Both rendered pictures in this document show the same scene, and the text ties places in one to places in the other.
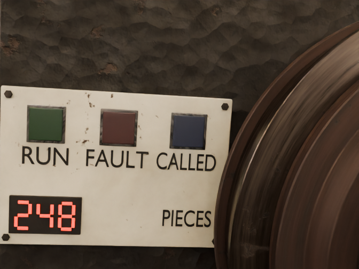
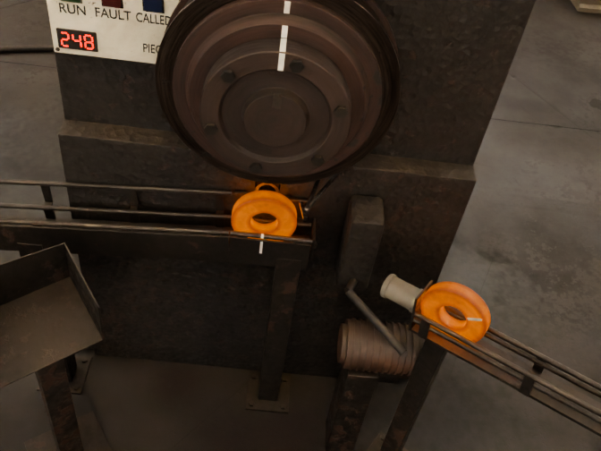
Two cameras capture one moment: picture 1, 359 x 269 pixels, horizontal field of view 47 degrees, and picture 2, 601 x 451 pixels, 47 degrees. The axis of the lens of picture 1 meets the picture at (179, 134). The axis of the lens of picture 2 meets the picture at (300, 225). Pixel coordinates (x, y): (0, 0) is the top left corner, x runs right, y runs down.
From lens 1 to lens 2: 106 cm
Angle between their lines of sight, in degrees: 39
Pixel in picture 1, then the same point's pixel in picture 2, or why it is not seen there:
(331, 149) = (192, 46)
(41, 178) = (71, 21)
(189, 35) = not seen: outside the picture
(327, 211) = (190, 72)
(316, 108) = (190, 24)
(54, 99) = not seen: outside the picture
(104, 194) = (108, 32)
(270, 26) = not seen: outside the picture
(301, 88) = (181, 15)
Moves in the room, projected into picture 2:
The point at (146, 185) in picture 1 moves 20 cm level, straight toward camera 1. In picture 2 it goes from (131, 29) to (104, 85)
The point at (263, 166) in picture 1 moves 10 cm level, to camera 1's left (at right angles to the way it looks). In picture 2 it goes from (166, 47) to (113, 38)
